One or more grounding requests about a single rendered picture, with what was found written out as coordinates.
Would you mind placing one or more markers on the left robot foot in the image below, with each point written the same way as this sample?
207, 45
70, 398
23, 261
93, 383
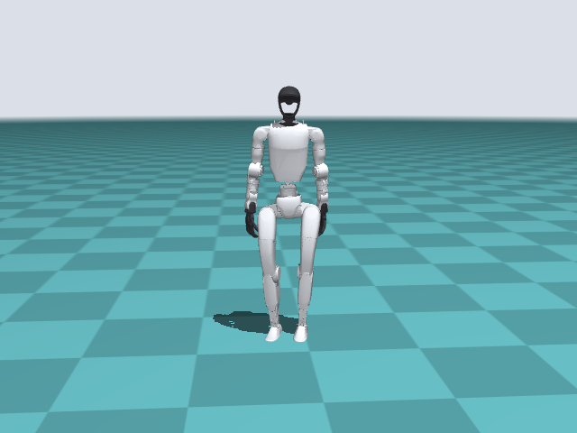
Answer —
300, 333

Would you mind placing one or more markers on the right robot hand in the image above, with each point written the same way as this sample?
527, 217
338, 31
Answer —
249, 220

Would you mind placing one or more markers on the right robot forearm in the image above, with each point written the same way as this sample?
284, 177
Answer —
252, 190

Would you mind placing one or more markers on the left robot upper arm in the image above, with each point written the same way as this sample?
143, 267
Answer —
316, 135

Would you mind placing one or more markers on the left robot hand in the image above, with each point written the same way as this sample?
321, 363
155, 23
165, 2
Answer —
323, 211

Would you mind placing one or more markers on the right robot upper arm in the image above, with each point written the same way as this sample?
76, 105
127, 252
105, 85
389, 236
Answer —
259, 136

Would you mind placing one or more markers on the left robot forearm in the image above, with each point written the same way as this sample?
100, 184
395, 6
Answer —
322, 191

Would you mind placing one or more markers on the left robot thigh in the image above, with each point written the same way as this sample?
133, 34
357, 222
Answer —
310, 224

